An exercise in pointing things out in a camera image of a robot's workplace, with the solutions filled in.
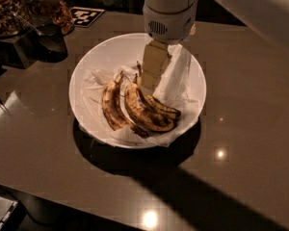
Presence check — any middle brown spotted banana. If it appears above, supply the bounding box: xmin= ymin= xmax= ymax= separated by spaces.
xmin=124 ymin=76 xmax=175 ymax=133

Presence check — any black scoop with handle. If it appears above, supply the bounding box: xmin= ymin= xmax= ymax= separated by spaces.
xmin=13 ymin=13 xmax=67 ymax=63

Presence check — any left brown spotted banana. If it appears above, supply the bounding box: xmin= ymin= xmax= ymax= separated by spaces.
xmin=101 ymin=72 xmax=148 ymax=139

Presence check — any glass jar of cashews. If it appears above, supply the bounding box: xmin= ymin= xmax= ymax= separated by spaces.
xmin=0 ymin=0 xmax=31 ymax=39

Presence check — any dark stand block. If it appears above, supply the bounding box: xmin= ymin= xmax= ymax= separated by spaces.
xmin=0 ymin=34 xmax=37 ymax=69

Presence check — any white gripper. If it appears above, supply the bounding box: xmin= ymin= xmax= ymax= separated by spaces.
xmin=141 ymin=0 xmax=198 ymax=94

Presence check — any brown spotted banana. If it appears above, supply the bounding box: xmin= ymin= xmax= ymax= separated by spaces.
xmin=124 ymin=76 xmax=175 ymax=133
xmin=101 ymin=72 xmax=148 ymax=139

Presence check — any glass jar of nuts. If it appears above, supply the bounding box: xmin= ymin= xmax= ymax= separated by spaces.
xmin=25 ymin=0 xmax=74 ymax=35

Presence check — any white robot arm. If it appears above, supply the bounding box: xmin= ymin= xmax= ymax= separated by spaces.
xmin=143 ymin=0 xmax=289 ymax=58

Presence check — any white bowl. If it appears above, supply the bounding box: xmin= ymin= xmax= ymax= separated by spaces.
xmin=68 ymin=32 xmax=207 ymax=150

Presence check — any yellow spotted banana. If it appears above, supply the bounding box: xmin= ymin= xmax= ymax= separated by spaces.
xmin=135 ymin=60 xmax=182 ymax=120

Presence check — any black white marker tag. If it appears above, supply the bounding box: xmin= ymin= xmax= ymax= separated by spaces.
xmin=70 ymin=7 xmax=104 ymax=28

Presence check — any white paper towel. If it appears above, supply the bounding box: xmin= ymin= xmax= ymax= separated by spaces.
xmin=76 ymin=43 xmax=200 ymax=148

